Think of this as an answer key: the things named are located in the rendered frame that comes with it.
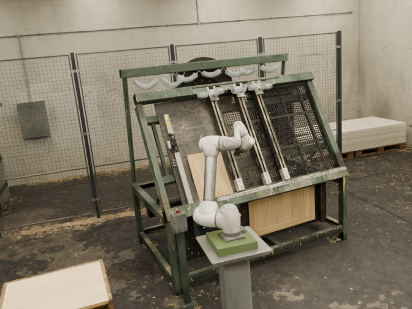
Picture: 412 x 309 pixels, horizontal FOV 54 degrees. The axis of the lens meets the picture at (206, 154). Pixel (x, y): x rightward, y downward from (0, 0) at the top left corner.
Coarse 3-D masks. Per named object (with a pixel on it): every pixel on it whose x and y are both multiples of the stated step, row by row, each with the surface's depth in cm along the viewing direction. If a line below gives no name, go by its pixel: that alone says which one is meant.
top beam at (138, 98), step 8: (304, 72) 482; (272, 80) 463; (280, 80) 467; (288, 80) 470; (296, 80) 474; (304, 80) 481; (176, 88) 419; (184, 88) 422; (200, 88) 428; (224, 88) 438; (136, 96) 401; (144, 96) 404; (152, 96) 407; (160, 96) 410; (168, 96) 413; (176, 96) 416; (184, 96) 421; (192, 96) 427; (144, 104) 411
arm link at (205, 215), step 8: (208, 136) 341; (216, 136) 338; (200, 144) 340; (208, 144) 336; (216, 144) 334; (208, 152) 336; (216, 152) 337; (208, 160) 337; (216, 160) 340; (208, 168) 336; (208, 176) 335; (208, 184) 335; (208, 192) 334; (208, 200) 333; (200, 208) 333; (208, 208) 330; (216, 208) 334; (200, 216) 331; (208, 216) 329; (200, 224) 334; (208, 224) 330
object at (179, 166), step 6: (168, 120) 411; (168, 126) 408; (168, 132) 407; (174, 156) 403; (180, 162) 400; (180, 168) 398; (180, 174) 396; (186, 180) 396; (186, 186) 394; (186, 192) 392; (186, 198) 392; (192, 198) 392
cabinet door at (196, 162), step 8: (192, 160) 407; (200, 160) 411; (192, 168) 404; (200, 168) 408; (216, 168) 413; (224, 168) 416; (192, 176) 403; (200, 176) 405; (216, 176) 411; (224, 176) 413; (200, 184) 402; (216, 184) 408; (224, 184) 411; (200, 192) 399; (216, 192) 405; (224, 192) 407; (232, 192) 410; (200, 200) 396
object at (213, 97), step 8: (208, 88) 431; (216, 88) 419; (208, 96) 434; (216, 96) 431; (216, 104) 432; (216, 112) 432; (216, 120) 427; (224, 128) 425; (224, 152) 423; (232, 152) 419; (232, 160) 418; (232, 168) 413; (232, 176) 416; (240, 184) 410
